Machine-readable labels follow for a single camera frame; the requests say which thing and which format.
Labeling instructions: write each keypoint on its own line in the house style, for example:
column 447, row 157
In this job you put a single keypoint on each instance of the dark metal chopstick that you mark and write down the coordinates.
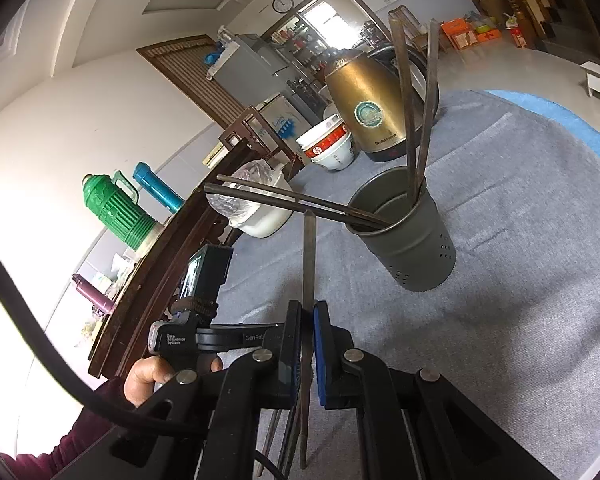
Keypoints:
column 400, row 49
column 291, row 195
column 291, row 205
column 430, row 108
column 285, row 427
column 308, row 301

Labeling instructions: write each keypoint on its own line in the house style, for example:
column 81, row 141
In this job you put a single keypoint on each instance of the stacked red white bowls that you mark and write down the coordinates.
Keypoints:
column 329, row 144

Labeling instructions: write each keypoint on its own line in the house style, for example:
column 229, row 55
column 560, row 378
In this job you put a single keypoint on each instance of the bronze electric kettle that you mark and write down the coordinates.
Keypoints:
column 365, row 88

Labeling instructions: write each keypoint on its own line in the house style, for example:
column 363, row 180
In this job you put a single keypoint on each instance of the dark carved wooden sideboard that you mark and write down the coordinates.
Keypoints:
column 147, row 293

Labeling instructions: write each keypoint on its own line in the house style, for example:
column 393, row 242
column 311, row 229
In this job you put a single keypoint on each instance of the white pot with plastic bag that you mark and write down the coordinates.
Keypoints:
column 254, row 219

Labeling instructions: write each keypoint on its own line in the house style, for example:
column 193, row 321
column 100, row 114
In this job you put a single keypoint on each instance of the grey metal utensil holder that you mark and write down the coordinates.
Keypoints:
column 416, row 249

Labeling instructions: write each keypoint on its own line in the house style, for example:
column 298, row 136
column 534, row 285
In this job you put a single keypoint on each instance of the purple bottle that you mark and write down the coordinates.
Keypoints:
column 98, row 299

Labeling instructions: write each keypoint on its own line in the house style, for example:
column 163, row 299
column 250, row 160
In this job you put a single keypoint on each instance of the grey refrigerator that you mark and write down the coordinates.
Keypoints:
column 252, row 71

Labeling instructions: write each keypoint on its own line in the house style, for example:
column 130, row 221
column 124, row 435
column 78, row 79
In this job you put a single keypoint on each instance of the green thermos flask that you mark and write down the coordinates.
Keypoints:
column 116, row 203

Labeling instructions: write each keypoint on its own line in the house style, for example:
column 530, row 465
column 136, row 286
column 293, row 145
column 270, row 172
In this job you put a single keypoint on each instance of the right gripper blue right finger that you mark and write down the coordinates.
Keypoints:
column 335, row 386

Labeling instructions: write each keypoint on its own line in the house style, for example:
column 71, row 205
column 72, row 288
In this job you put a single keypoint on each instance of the orange cardboard box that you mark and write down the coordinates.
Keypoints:
column 460, row 33

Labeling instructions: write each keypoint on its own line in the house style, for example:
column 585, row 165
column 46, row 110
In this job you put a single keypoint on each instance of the wooden stair railing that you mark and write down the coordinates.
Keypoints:
column 526, row 22

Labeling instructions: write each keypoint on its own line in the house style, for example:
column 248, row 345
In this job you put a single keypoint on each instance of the person left hand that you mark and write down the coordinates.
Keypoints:
column 145, row 373

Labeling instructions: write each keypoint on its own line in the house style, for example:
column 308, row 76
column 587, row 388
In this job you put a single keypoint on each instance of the brown wooden door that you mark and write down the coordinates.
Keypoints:
column 181, row 61

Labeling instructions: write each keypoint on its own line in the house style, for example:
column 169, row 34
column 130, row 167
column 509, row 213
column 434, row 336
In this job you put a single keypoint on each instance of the blue thermos flask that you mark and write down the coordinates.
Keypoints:
column 157, row 188

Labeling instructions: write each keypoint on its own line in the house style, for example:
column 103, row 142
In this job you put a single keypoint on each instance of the wooden chair by wall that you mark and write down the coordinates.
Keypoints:
column 416, row 33

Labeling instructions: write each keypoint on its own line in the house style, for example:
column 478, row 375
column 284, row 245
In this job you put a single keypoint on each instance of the round wall clock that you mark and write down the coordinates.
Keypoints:
column 282, row 6

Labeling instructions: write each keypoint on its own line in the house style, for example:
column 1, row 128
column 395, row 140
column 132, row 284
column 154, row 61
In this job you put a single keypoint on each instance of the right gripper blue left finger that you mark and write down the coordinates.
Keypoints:
column 288, row 368

